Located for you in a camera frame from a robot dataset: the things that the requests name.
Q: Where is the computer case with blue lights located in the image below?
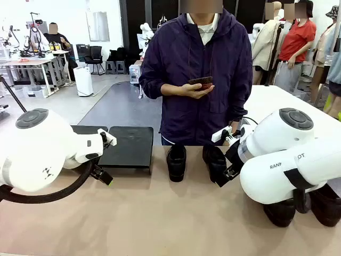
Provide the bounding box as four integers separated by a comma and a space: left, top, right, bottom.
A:
129, 63, 143, 85

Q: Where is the person's right hand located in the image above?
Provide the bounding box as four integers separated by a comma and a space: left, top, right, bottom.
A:
181, 82, 215, 100

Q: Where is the white robot with black hoses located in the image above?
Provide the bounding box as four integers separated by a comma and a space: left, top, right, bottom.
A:
23, 12, 47, 58

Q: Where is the grey stool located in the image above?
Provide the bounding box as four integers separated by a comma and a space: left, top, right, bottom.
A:
115, 60, 127, 75
105, 60, 117, 75

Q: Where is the person's right forearm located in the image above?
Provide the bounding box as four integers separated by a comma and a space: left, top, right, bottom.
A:
161, 83, 187, 97

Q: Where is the black backpack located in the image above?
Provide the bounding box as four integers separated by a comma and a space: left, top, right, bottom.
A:
107, 46, 129, 62

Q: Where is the grey work desk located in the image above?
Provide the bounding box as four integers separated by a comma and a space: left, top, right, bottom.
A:
0, 50, 70, 97

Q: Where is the red-brown shoe brush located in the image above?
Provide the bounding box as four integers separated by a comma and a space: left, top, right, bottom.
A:
188, 76, 214, 91

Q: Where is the mannequin with bucket hat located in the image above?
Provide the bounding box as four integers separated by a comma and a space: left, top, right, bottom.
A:
310, 5, 341, 107

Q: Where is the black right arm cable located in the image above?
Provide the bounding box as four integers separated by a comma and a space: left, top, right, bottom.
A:
293, 186, 312, 214

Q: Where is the white humanoid robot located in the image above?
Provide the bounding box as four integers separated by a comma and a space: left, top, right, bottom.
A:
137, 22, 156, 58

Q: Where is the person in purple jacket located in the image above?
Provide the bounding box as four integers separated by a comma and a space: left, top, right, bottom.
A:
138, 6, 253, 147

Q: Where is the black shoe stand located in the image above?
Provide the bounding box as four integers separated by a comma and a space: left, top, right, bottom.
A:
97, 125, 155, 175
69, 125, 109, 137

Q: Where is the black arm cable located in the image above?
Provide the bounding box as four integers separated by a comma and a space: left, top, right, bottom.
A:
293, 186, 312, 214
0, 159, 93, 205

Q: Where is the clear storage bin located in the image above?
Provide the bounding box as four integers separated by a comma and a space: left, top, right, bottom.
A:
22, 85, 47, 99

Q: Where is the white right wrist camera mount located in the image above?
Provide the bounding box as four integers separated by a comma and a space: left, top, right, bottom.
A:
211, 126, 242, 143

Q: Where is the person's left forearm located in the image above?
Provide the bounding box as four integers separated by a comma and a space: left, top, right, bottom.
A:
229, 119, 242, 133

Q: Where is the black tripod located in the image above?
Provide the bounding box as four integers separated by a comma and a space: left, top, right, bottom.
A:
0, 75, 28, 113

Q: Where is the white table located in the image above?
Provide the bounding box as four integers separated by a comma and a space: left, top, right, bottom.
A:
243, 84, 341, 129

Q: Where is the white air purifier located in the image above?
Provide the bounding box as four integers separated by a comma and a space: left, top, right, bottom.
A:
73, 66, 94, 97

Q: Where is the black leather loafer shoe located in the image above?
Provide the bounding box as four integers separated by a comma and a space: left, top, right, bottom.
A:
308, 183, 341, 228
166, 143, 188, 183
263, 197, 297, 228
202, 143, 229, 185

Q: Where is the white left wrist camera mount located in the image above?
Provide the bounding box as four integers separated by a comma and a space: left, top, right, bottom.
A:
96, 128, 118, 150

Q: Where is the mannequin in beige coat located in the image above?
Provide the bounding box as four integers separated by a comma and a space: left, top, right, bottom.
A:
251, 1, 285, 86

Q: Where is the black strap on right arm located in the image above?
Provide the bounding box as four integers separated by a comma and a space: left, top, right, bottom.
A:
283, 167, 327, 190

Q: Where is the black office chair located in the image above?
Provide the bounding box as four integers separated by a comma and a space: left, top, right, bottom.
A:
84, 45, 105, 75

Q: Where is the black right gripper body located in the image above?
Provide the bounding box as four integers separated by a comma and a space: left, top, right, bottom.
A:
224, 139, 245, 171

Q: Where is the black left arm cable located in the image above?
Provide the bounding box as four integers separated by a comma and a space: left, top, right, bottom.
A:
0, 159, 93, 205

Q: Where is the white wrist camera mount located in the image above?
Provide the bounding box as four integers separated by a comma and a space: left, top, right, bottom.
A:
211, 126, 242, 143
96, 128, 118, 150

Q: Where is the white wall panel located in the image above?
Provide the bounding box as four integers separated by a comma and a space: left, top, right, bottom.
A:
85, 11, 110, 42

